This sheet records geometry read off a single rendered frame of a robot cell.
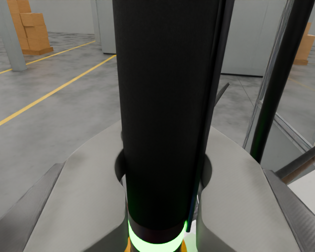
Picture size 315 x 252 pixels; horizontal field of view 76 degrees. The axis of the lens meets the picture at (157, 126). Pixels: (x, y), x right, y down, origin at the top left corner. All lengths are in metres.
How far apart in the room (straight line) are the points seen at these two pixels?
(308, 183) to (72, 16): 13.93
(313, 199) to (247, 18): 5.30
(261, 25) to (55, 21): 11.74
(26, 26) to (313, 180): 8.34
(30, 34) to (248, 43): 6.72
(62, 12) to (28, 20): 6.25
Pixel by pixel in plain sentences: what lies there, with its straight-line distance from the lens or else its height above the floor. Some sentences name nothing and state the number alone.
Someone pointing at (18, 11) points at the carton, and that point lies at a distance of 8.45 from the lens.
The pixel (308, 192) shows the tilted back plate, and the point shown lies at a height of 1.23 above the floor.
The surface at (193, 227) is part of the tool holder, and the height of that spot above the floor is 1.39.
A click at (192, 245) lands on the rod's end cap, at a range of 0.19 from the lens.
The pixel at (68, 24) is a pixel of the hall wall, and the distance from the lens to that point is 14.31.
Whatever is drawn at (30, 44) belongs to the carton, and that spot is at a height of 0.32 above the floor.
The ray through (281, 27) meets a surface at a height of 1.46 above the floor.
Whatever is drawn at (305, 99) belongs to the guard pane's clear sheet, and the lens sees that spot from 1.24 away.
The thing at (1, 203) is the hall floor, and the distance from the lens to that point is 2.38.
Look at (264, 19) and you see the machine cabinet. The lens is 5.76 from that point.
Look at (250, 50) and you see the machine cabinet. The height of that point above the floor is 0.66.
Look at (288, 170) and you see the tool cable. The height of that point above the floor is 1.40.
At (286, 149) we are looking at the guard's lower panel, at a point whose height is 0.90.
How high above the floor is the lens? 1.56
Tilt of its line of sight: 31 degrees down
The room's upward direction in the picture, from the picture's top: 2 degrees clockwise
